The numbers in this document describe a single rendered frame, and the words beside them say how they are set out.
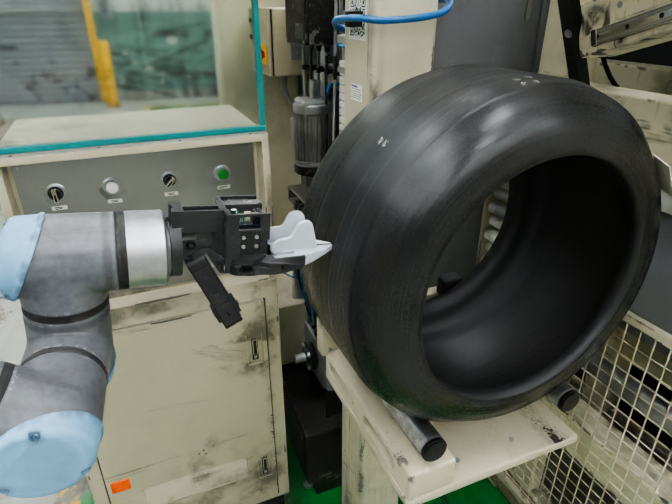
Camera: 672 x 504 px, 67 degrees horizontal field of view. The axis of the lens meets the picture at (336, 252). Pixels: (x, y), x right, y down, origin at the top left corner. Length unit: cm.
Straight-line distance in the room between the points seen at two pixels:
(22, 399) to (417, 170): 46
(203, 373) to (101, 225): 87
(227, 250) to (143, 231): 10
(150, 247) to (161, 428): 97
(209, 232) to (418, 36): 55
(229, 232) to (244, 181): 65
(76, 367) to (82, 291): 8
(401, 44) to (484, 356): 60
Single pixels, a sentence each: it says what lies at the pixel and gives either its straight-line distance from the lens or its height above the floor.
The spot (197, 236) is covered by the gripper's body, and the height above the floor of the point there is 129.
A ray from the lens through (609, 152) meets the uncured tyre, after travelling 76.
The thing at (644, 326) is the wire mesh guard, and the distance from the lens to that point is 110.
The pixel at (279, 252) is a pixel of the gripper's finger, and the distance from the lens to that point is 65.
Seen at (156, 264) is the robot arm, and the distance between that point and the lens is 59.
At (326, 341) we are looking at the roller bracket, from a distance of 108.
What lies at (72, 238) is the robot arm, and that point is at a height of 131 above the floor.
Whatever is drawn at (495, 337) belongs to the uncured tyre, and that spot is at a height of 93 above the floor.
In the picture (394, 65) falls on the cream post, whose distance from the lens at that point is 96.
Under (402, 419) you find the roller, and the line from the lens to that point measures 89.
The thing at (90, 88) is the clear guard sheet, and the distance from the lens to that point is 115.
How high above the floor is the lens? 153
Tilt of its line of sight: 26 degrees down
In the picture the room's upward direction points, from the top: straight up
